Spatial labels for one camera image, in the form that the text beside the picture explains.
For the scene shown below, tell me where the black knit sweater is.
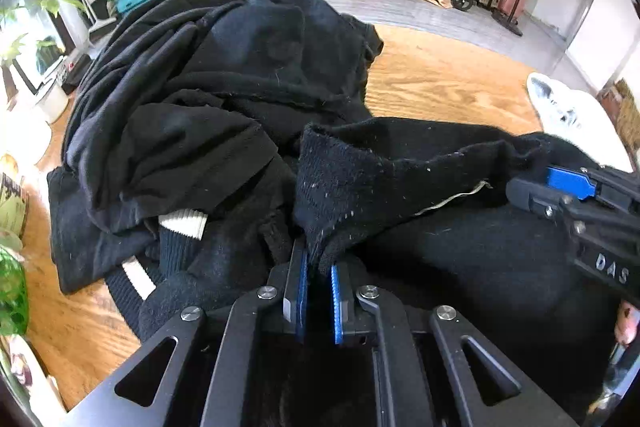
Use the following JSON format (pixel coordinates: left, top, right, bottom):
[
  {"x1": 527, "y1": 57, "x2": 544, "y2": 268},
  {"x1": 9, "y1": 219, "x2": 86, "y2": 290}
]
[{"x1": 137, "y1": 117, "x2": 640, "y2": 408}]

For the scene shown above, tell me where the printed snack packet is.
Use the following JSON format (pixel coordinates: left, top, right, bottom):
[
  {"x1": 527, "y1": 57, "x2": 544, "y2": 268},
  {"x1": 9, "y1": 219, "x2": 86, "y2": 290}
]
[{"x1": 0, "y1": 172, "x2": 30, "y2": 234}]

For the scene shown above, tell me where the green plastic basket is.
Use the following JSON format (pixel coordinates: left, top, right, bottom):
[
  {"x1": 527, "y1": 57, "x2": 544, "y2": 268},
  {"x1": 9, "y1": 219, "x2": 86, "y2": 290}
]
[{"x1": 0, "y1": 247, "x2": 28, "y2": 338}]

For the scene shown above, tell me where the white folded sweater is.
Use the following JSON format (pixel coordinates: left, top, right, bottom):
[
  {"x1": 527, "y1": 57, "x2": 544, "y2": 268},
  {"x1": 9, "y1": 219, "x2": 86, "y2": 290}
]
[{"x1": 526, "y1": 72, "x2": 633, "y2": 172}]

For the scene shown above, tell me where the green potted plant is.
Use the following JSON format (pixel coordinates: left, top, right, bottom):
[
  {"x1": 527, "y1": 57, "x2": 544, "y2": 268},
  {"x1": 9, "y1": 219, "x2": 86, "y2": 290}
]
[{"x1": 0, "y1": 0, "x2": 91, "y2": 75}]

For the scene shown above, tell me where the black garment with white stripes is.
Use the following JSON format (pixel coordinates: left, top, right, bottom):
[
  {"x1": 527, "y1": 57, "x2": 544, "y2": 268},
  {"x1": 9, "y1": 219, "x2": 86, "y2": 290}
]
[{"x1": 105, "y1": 207, "x2": 211, "y2": 308}]

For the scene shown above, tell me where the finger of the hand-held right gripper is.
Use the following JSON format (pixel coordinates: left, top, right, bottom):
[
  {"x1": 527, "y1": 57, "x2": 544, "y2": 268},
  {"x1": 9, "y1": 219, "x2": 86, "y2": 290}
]
[
  {"x1": 506, "y1": 178, "x2": 587, "y2": 234},
  {"x1": 546, "y1": 164, "x2": 640, "y2": 214}
]

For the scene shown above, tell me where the pile of black clothes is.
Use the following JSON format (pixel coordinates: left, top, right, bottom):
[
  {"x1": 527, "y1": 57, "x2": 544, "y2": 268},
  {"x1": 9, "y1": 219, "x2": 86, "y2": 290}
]
[{"x1": 62, "y1": 0, "x2": 386, "y2": 238}]

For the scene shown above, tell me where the white plant pot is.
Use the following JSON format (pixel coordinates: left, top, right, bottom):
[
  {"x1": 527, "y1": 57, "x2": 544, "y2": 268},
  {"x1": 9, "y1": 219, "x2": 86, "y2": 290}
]
[{"x1": 34, "y1": 79, "x2": 70, "y2": 124}]

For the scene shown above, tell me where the person's right hand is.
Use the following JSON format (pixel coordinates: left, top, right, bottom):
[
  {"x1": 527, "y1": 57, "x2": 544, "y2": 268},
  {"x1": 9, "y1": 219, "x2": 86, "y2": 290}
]
[{"x1": 614, "y1": 299, "x2": 640, "y2": 349}]

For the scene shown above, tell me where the flat black garment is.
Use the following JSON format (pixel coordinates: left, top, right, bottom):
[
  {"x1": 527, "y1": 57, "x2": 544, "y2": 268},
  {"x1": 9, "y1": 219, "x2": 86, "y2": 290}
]
[{"x1": 47, "y1": 167, "x2": 166, "y2": 294}]

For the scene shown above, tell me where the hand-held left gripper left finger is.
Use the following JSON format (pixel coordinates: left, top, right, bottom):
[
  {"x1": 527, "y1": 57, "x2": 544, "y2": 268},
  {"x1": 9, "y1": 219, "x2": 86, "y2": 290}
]
[{"x1": 60, "y1": 239, "x2": 311, "y2": 427}]

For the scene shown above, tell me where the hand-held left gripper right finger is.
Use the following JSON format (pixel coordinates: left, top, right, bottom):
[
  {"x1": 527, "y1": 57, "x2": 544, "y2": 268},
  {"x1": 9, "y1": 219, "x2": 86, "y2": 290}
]
[{"x1": 330, "y1": 262, "x2": 581, "y2": 427}]

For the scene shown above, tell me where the yellow patterned bag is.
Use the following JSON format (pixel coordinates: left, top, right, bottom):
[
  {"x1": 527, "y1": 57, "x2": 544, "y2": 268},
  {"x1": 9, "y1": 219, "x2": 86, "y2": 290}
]
[{"x1": 597, "y1": 79, "x2": 640, "y2": 148}]

